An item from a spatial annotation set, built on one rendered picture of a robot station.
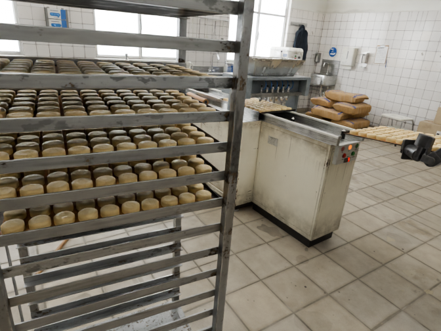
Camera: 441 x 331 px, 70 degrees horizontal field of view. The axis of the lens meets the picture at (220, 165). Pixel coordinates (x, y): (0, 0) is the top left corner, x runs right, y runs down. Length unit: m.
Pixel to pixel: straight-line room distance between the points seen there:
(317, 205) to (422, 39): 4.59
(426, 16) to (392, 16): 0.57
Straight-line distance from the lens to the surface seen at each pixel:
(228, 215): 0.98
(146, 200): 0.96
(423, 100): 6.39
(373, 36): 6.93
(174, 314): 1.74
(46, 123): 0.78
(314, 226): 2.43
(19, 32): 0.75
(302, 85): 2.95
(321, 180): 2.28
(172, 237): 0.97
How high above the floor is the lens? 1.42
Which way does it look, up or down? 22 degrees down
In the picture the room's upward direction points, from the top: 4 degrees clockwise
